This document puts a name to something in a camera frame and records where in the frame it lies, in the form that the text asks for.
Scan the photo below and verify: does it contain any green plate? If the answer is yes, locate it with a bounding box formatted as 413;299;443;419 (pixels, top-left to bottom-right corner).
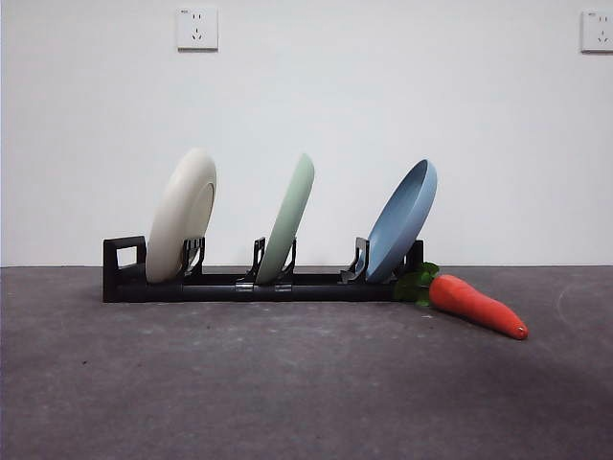
254;152;317;286

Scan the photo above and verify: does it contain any orange carrot with green leaves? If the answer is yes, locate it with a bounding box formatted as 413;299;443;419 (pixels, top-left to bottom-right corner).
393;261;530;342

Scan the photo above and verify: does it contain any blue plate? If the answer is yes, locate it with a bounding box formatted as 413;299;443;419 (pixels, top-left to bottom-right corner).
365;159;439;284

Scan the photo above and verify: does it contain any black plate rack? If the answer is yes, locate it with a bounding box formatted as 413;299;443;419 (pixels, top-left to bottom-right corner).
102;235;425;304

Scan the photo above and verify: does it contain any white plate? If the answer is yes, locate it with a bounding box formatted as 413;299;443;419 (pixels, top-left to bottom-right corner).
145;147;218;285

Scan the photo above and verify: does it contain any white wall socket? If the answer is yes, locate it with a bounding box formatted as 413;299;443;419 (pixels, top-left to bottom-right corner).
579;10;613;54
176;6;219;52

